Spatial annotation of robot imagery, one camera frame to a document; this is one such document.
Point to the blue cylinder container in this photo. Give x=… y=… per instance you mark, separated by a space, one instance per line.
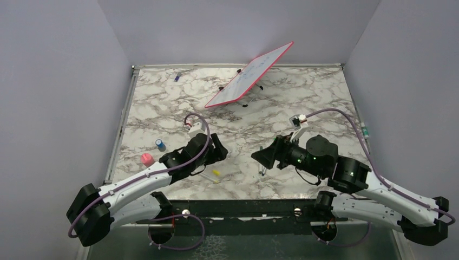
x=160 y=145

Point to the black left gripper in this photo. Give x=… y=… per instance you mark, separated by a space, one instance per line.
x=217 y=154

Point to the white green-tip marker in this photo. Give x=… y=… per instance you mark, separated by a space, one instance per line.
x=261 y=170

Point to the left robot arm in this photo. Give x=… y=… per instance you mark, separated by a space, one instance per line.
x=97 y=210

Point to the pink framed whiteboard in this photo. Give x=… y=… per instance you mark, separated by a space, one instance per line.
x=248 y=77

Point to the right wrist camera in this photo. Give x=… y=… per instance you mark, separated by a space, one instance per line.
x=299 y=122

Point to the green white marker on rail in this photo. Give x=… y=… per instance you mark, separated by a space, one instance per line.
x=364 y=129

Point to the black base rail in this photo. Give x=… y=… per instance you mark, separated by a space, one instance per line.
x=239 y=217

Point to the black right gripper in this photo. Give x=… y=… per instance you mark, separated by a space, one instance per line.
x=278 y=150

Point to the white yellow-tip marker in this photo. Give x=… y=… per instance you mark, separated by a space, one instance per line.
x=213 y=180

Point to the whiteboard metal stand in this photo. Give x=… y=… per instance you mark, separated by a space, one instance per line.
x=253 y=92

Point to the pink round object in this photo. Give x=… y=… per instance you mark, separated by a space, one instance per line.
x=147 y=159

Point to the small purple marker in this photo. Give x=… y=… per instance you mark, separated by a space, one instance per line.
x=177 y=77

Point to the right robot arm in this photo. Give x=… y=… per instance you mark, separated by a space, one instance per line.
x=358 y=193

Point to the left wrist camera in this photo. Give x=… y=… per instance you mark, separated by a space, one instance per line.
x=197 y=128

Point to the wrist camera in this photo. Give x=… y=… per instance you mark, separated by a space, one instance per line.
x=299 y=122
x=197 y=128

